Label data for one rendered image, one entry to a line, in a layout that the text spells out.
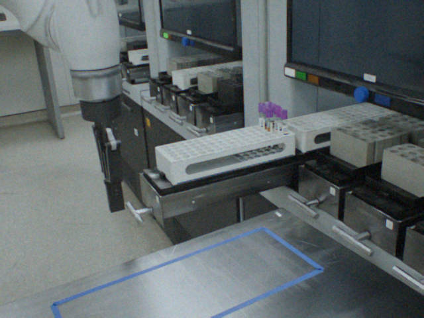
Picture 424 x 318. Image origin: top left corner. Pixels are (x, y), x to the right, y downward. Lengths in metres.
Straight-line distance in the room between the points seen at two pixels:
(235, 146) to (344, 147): 0.23
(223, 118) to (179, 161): 0.49
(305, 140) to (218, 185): 0.24
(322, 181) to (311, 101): 0.30
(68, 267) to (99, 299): 1.61
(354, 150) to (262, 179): 0.20
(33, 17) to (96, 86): 0.19
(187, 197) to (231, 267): 0.30
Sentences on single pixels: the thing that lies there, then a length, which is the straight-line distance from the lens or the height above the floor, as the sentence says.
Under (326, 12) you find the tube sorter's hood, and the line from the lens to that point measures 1.04.
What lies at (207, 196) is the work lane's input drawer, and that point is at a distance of 0.99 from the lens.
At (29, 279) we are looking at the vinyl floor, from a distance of 2.27.
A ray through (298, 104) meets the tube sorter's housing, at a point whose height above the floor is 0.89.
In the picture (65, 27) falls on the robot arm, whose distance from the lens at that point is 0.86.
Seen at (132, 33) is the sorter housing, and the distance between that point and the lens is 2.80.
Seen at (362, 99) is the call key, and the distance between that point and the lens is 0.94.
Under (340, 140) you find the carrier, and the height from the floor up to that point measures 0.86.
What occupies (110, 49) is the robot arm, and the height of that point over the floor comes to 1.10.
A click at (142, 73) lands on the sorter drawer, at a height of 0.78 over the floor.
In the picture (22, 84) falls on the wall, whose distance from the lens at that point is 4.47.
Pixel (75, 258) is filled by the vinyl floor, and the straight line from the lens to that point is 2.33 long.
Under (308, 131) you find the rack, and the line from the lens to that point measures 1.09.
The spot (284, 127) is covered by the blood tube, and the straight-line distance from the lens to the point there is 1.06.
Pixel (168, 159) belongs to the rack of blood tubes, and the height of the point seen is 0.86.
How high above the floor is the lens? 1.23
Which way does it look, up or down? 23 degrees down
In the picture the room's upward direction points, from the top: 3 degrees counter-clockwise
